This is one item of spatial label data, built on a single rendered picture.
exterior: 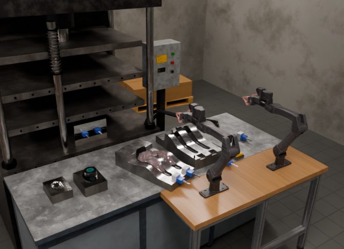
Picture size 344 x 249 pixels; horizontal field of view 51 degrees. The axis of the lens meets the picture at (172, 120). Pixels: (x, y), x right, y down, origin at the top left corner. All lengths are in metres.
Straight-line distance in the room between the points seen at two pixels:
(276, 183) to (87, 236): 1.25
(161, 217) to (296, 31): 3.45
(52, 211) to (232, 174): 1.19
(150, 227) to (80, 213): 0.55
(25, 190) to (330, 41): 3.85
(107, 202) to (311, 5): 3.74
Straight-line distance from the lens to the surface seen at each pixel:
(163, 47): 3.11
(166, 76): 3.21
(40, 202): 2.36
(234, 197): 2.35
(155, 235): 2.64
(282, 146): 2.64
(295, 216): 3.62
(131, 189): 2.36
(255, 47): 5.76
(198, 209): 2.22
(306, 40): 5.14
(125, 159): 2.51
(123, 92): 3.24
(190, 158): 2.55
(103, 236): 2.37
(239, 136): 2.99
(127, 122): 3.26
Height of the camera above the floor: 2.19
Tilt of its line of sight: 25 degrees down
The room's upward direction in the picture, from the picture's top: 2 degrees clockwise
